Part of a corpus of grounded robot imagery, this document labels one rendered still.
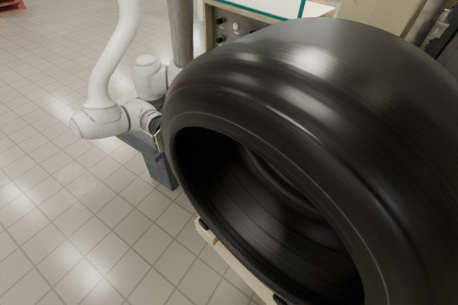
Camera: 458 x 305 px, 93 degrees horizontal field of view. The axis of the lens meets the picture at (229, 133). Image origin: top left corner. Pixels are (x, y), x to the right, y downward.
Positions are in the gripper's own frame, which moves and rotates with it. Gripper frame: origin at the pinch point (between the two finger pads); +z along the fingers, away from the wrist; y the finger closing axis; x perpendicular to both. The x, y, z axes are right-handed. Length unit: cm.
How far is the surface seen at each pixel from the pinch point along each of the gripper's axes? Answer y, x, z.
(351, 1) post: 26, -39, 28
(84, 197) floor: -39, 90, -109
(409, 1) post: 26, -40, 37
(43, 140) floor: -41, 79, -196
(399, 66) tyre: 3, -37, 42
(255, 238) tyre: -3.3, 16.2, 27.9
